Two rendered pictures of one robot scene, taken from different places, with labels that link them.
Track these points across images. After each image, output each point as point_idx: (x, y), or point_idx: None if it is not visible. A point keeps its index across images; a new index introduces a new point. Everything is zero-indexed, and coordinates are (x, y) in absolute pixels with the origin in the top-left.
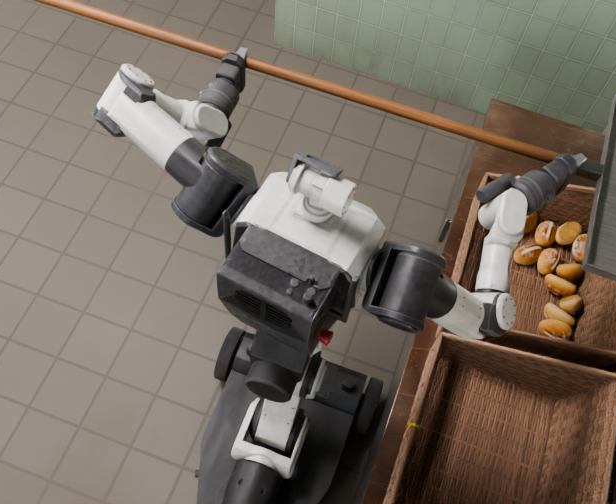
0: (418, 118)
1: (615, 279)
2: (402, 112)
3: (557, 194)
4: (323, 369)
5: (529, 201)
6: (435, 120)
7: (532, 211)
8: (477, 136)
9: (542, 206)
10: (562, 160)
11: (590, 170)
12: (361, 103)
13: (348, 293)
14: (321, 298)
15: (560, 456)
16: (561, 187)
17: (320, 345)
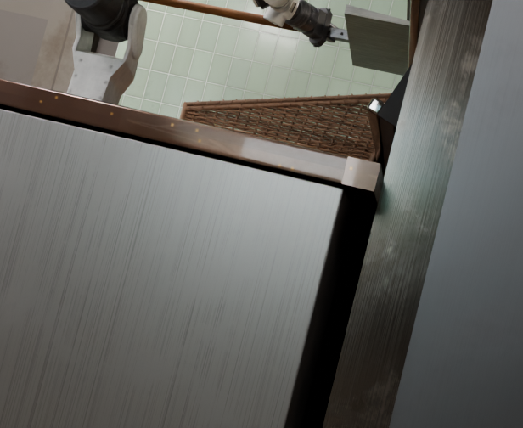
0: (215, 7)
1: (370, 16)
2: (203, 4)
3: (321, 38)
4: None
5: (300, 1)
6: (227, 8)
7: (303, 8)
8: (258, 15)
9: (310, 14)
10: (320, 8)
11: (342, 29)
12: (172, 2)
13: None
14: None
15: None
16: (323, 29)
17: (125, 54)
